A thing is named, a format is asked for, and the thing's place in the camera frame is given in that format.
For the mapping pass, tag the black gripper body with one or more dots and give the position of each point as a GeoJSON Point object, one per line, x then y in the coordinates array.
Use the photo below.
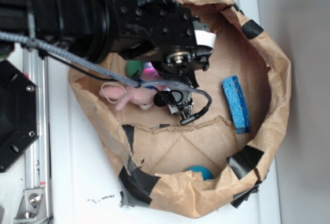
{"type": "Point", "coordinates": [163, 32]}

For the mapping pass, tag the blue dimpled ball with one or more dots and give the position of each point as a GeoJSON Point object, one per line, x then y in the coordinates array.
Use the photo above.
{"type": "Point", "coordinates": [205, 172]}

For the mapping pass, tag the brown paper bag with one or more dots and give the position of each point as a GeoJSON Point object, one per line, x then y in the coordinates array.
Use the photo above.
{"type": "Point", "coordinates": [150, 151]}

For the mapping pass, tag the blue sponge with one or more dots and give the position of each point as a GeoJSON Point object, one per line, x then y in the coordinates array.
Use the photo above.
{"type": "Point", "coordinates": [237, 104]}

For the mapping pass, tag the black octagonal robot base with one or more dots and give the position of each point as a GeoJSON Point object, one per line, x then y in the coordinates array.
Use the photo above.
{"type": "Point", "coordinates": [19, 119]}

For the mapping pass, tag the pink plush toy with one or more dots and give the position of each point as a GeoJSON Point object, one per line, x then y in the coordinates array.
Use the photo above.
{"type": "Point", "coordinates": [120, 95]}

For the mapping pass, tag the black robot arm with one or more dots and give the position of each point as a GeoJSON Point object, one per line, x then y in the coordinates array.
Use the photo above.
{"type": "Point", "coordinates": [81, 27]}

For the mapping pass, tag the wrist camera with black plug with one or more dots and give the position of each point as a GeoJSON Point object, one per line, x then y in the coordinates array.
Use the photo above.
{"type": "Point", "coordinates": [180, 102]}

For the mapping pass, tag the aluminium rail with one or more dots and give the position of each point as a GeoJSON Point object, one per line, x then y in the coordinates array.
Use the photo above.
{"type": "Point", "coordinates": [36, 204]}

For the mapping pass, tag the green dimpled ball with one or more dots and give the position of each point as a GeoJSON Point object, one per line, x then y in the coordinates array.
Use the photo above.
{"type": "Point", "coordinates": [134, 69]}

